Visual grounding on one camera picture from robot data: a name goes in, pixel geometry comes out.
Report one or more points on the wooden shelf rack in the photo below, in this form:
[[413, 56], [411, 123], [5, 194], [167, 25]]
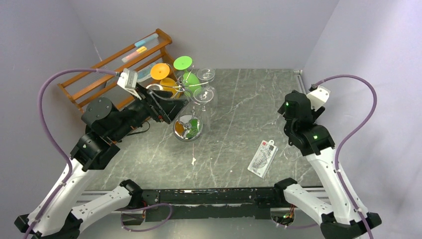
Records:
[[84, 87]]

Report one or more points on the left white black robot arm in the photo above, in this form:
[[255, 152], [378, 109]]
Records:
[[58, 217]]

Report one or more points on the blue white packaged item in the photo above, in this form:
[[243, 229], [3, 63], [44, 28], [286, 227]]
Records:
[[144, 74]]

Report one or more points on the orange plastic wine glass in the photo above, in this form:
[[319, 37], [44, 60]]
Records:
[[161, 73]]

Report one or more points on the clear wine glass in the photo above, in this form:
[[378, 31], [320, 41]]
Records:
[[155, 87], [205, 76]]

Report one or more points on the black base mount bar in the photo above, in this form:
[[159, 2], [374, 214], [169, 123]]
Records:
[[177, 204]]

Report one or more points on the white packaged ruler card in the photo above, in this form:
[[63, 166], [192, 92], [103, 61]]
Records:
[[263, 158]]

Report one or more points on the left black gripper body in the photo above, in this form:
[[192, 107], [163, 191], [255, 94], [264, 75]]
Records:
[[155, 107]]

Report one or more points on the green plastic wine glass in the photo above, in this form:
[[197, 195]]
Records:
[[189, 80]]

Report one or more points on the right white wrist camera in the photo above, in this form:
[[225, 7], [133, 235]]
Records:
[[318, 96]]

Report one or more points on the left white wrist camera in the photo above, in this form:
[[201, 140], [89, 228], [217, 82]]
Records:
[[128, 80]]

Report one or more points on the pink yellow marker pen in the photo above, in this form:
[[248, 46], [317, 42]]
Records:
[[134, 54]]

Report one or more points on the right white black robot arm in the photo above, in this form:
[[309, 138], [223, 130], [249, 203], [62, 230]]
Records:
[[345, 216]]

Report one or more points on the blue marker pen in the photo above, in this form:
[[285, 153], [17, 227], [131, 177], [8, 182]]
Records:
[[145, 40]]

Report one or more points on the chrome wine glass rack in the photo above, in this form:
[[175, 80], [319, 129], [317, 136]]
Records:
[[187, 126]]

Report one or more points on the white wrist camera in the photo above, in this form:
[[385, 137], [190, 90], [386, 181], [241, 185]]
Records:
[[318, 96], [128, 80]]

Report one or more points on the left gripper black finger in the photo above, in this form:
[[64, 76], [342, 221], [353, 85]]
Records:
[[168, 108], [142, 92]]

